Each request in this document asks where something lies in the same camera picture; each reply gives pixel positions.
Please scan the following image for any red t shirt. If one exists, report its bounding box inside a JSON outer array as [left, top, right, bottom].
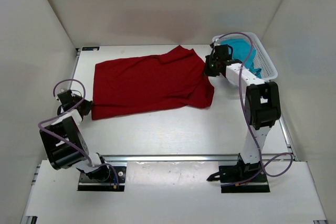
[[91, 46, 214, 120]]

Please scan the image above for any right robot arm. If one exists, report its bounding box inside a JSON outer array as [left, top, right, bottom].
[[204, 44, 281, 185]]

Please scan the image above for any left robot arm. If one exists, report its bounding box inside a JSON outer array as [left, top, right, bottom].
[[39, 90, 114, 183]]

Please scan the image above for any teal t shirt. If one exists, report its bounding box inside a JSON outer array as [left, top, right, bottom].
[[219, 38, 261, 78]]

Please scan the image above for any white plastic basket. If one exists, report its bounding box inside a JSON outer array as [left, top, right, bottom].
[[218, 32, 278, 81]]

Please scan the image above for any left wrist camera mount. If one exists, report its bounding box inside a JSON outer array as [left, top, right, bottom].
[[56, 89, 69, 103]]

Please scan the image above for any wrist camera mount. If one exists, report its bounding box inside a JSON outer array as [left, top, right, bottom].
[[210, 36, 221, 48], [56, 89, 69, 103]]

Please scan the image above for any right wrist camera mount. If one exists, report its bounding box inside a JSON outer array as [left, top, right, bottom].
[[210, 36, 221, 48]]

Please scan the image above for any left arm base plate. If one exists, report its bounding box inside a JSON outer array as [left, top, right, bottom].
[[77, 163, 127, 192]]

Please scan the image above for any aluminium front rail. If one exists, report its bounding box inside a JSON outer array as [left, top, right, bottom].
[[102, 154, 238, 162]]

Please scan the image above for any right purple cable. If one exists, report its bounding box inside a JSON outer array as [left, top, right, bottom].
[[212, 32, 294, 187]]

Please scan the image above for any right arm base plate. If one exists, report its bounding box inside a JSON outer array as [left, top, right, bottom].
[[219, 166, 270, 194]]

